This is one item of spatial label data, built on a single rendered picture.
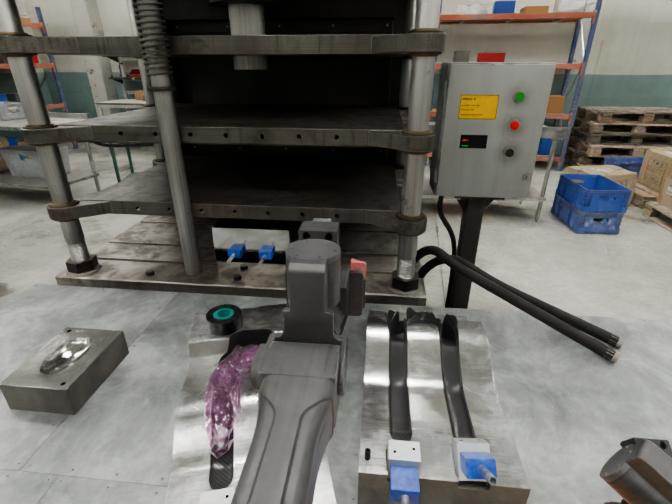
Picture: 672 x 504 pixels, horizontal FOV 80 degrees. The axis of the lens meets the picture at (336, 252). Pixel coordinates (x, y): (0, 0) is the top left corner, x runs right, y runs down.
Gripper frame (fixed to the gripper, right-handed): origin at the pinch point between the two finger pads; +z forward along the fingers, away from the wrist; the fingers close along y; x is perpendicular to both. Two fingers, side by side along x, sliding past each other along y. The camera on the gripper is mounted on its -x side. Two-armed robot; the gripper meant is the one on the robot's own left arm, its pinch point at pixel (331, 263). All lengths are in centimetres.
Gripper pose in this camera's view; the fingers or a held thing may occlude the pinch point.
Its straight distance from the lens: 60.9
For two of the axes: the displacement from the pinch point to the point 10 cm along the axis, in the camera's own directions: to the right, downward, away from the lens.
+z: 1.0, -3.9, 9.1
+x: 0.0, 9.2, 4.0
